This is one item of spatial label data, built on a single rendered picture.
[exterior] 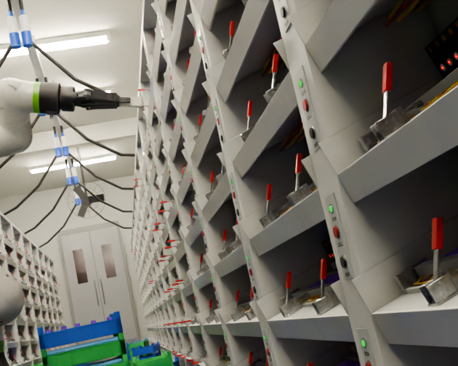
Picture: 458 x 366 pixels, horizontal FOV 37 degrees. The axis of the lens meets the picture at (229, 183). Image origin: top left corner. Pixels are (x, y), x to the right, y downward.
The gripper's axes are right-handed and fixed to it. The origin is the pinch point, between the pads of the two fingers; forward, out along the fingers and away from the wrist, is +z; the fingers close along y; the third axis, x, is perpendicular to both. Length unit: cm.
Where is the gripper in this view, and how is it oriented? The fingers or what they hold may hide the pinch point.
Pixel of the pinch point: (131, 102)
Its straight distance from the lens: 209.9
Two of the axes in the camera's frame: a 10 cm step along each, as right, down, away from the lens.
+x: 0.0, -9.8, 2.1
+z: 9.9, 0.3, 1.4
